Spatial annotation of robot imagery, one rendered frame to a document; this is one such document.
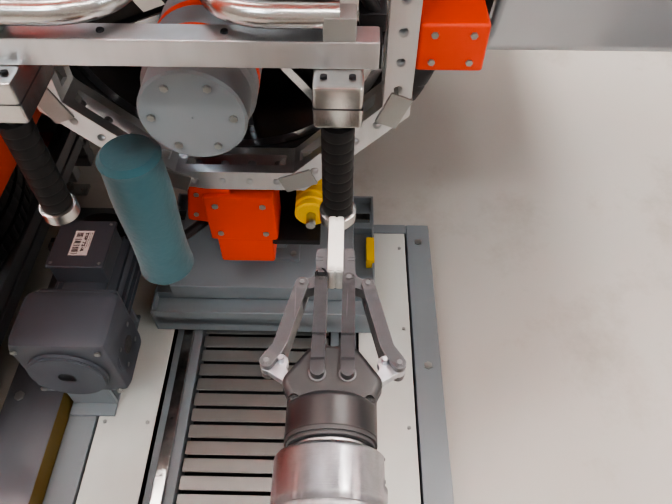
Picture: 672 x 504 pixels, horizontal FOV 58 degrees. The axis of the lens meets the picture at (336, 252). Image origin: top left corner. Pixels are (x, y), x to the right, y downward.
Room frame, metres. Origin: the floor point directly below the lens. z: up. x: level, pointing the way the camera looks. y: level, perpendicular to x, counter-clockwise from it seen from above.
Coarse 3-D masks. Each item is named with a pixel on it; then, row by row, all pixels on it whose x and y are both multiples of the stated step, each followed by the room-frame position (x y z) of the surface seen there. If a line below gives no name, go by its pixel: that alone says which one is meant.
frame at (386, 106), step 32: (416, 0) 0.70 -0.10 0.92; (416, 32) 0.70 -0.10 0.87; (384, 64) 0.74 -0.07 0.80; (64, 96) 0.72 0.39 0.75; (96, 96) 0.76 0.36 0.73; (384, 96) 0.70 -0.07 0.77; (96, 128) 0.71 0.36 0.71; (128, 128) 0.75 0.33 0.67; (384, 128) 0.70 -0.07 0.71; (192, 160) 0.74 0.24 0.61; (224, 160) 0.76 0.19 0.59; (256, 160) 0.75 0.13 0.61; (288, 160) 0.73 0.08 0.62; (320, 160) 0.70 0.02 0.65
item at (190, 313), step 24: (360, 216) 1.00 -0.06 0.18; (360, 240) 0.95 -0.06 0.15; (360, 264) 0.88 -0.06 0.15; (168, 288) 0.79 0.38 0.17; (168, 312) 0.73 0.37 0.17; (192, 312) 0.73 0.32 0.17; (216, 312) 0.73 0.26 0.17; (240, 312) 0.73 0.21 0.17; (264, 312) 0.73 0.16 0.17; (312, 312) 0.73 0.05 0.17; (336, 312) 0.74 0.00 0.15; (360, 312) 0.74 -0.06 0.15
